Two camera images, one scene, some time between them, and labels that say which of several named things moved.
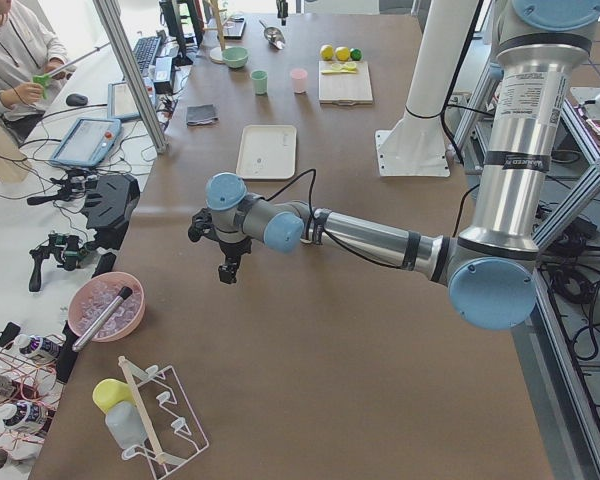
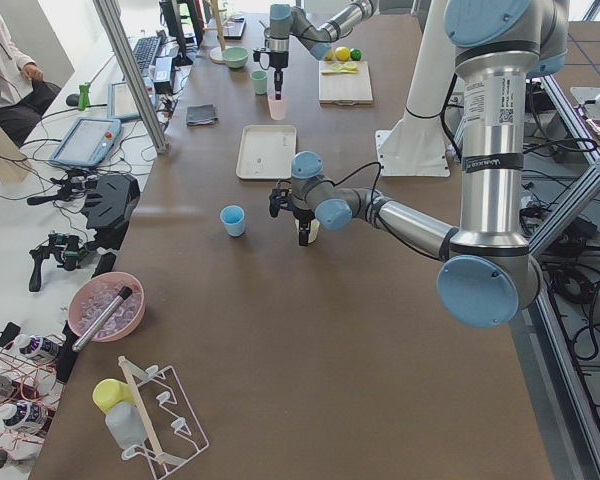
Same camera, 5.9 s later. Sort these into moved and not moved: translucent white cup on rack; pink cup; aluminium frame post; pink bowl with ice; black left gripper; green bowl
Moved: black left gripper; pink cup
Not moved: green bowl; aluminium frame post; pink bowl with ice; translucent white cup on rack
